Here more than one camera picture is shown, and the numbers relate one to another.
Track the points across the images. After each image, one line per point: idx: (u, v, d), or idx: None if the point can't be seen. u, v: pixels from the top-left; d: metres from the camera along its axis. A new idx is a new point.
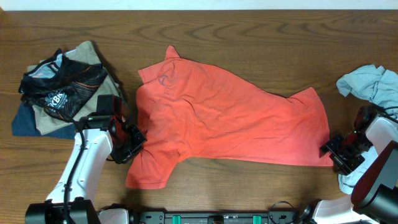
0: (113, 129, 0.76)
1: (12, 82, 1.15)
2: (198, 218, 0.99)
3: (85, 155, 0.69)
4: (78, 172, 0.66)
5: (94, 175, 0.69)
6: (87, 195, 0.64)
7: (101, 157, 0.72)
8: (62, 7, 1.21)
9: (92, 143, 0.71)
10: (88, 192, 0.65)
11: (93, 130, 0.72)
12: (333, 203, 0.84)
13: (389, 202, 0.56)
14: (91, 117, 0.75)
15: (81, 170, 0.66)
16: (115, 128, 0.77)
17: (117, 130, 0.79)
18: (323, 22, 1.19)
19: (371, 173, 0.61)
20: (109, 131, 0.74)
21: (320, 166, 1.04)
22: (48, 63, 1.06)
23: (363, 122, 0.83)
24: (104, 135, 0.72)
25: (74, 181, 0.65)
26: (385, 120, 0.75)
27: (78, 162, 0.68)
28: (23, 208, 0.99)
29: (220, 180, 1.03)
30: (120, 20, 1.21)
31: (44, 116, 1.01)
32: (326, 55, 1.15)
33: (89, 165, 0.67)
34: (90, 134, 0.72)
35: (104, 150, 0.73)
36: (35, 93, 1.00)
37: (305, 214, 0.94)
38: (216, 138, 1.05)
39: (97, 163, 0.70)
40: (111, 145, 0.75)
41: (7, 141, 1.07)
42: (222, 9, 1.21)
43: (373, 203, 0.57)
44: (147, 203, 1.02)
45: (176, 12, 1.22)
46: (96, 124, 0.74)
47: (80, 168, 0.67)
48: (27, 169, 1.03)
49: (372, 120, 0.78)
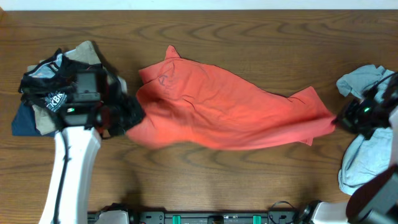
0: (99, 119, 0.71)
1: (11, 82, 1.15)
2: (198, 218, 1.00)
3: (71, 167, 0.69)
4: (66, 188, 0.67)
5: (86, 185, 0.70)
6: (78, 212, 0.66)
7: (87, 160, 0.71)
8: (61, 7, 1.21)
9: (78, 152, 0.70)
10: (81, 205, 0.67)
11: (74, 129, 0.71)
12: (331, 208, 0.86)
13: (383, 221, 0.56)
14: (73, 108, 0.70)
15: (69, 186, 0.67)
16: (101, 118, 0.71)
17: (104, 115, 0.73)
18: (323, 22, 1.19)
19: (371, 188, 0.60)
20: (91, 126, 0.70)
21: (319, 166, 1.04)
22: (48, 63, 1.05)
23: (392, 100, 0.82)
24: (87, 135, 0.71)
25: (62, 202, 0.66)
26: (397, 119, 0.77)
27: (63, 176, 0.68)
28: (24, 208, 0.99)
29: (220, 180, 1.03)
30: (120, 20, 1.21)
31: (44, 116, 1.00)
32: (326, 55, 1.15)
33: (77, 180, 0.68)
34: (73, 140, 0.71)
35: (92, 153, 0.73)
36: (35, 93, 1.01)
37: (305, 214, 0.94)
38: (219, 132, 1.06)
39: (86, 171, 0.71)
40: (96, 137, 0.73)
41: (7, 140, 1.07)
42: (222, 9, 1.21)
43: (367, 219, 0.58)
44: (147, 203, 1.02)
45: (176, 12, 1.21)
46: (78, 118, 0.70)
47: (68, 183, 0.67)
48: (27, 169, 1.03)
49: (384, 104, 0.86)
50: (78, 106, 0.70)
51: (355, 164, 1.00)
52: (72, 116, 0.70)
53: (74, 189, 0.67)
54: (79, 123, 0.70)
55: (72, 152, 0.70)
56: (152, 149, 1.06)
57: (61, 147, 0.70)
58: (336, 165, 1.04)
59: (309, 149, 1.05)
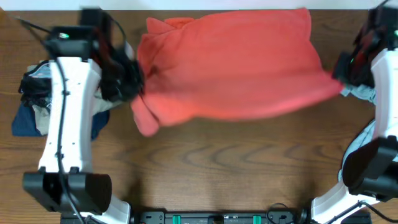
0: (95, 45, 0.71)
1: (12, 82, 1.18)
2: (198, 218, 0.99)
3: (70, 102, 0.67)
4: (66, 130, 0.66)
5: (86, 129, 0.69)
6: (83, 145, 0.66)
7: (83, 135, 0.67)
8: (62, 7, 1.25)
9: (76, 86, 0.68)
10: (84, 138, 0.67)
11: (51, 148, 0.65)
12: (326, 196, 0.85)
13: (388, 149, 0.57)
14: (66, 35, 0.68)
15: (71, 122, 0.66)
16: (97, 43, 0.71)
17: (101, 43, 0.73)
18: (323, 23, 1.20)
19: (357, 160, 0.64)
20: (89, 51, 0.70)
21: (319, 166, 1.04)
22: (48, 63, 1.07)
23: (374, 45, 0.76)
24: (76, 145, 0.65)
25: (66, 142, 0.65)
26: (393, 63, 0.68)
27: (63, 116, 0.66)
28: (27, 206, 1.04)
29: (220, 180, 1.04)
30: (121, 21, 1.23)
31: (45, 116, 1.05)
32: (326, 54, 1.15)
33: (78, 124, 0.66)
34: (69, 156, 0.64)
35: (93, 85, 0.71)
36: (35, 93, 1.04)
37: (303, 219, 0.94)
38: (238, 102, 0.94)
39: (85, 114, 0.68)
40: (86, 157, 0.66)
41: (9, 140, 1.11)
42: (222, 9, 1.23)
43: (377, 155, 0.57)
44: (147, 203, 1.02)
45: (183, 12, 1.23)
46: (71, 44, 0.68)
47: (69, 124, 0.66)
48: (28, 169, 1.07)
49: (380, 52, 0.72)
50: (68, 31, 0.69)
51: None
52: (66, 45, 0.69)
53: (76, 129, 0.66)
54: (74, 51, 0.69)
55: (70, 86, 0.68)
56: (153, 149, 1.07)
57: (57, 78, 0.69)
58: (336, 165, 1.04)
59: (308, 148, 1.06)
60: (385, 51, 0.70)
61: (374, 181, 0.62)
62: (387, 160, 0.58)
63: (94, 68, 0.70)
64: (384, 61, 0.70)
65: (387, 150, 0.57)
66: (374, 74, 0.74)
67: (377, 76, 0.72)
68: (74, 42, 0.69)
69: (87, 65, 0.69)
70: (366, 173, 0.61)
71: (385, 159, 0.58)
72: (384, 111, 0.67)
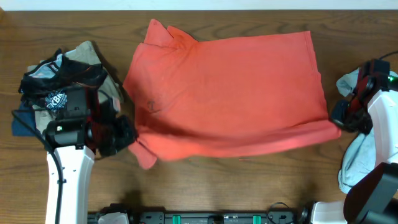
0: (89, 132, 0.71)
1: (12, 82, 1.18)
2: (198, 218, 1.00)
3: (67, 187, 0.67)
4: (64, 216, 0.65)
5: (83, 211, 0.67)
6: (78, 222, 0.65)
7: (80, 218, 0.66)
8: (61, 7, 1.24)
9: (72, 173, 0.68)
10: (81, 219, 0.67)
11: None
12: (331, 206, 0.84)
13: (393, 177, 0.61)
14: (61, 127, 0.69)
15: (67, 206, 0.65)
16: (91, 132, 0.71)
17: (94, 129, 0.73)
18: (323, 23, 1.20)
19: (364, 191, 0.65)
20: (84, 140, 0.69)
21: (319, 166, 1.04)
22: (48, 63, 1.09)
23: (367, 91, 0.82)
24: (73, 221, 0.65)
25: None
26: (388, 100, 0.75)
27: (60, 198, 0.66)
28: (26, 206, 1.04)
29: (220, 180, 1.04)
30: (120, 21, 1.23)
31: (45, 116, 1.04)
32: (326, 55, 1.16)
33: (74, 207, 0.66)
34: None
35: (86, 172, 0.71)
36: (35, 93, 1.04)
37: (303, 218, 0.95)
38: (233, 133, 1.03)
39: (81, 196, 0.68)
40: None
41: (8, 141, 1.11)
42: (222, 9, 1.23)
43: (380, 180, 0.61)
44: (147, 203, 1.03)
45: (183, 12, 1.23)
46: (66, 137, 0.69)
47: (64, 207, 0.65)
48: (28, 170, 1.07)
49: (375, 94, 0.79)
50: (64, 122, 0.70)
51: (355, 164, 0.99)
52: (60, 136, 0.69)
53: (72, 211, 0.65)
54: (71, 143, 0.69)
55: (66, 173, 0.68)
56: None
57: (53, 168, 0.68)
58: (336, 165, 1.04)
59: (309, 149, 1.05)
60: (379, 92, 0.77)
61: (377, 218, 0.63)
62: (389, 192, 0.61)
63: (88, 154, 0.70)
64: (380, 100, 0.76)
65: (390, 177, 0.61)
66: (370, 114, 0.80)
67: (374, 115, 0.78)
68: (71, 130, 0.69)
69: (81, 152, 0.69)
70: (370, 206, 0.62)
71: (392, 185, 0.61)
72: (385, 137, 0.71)
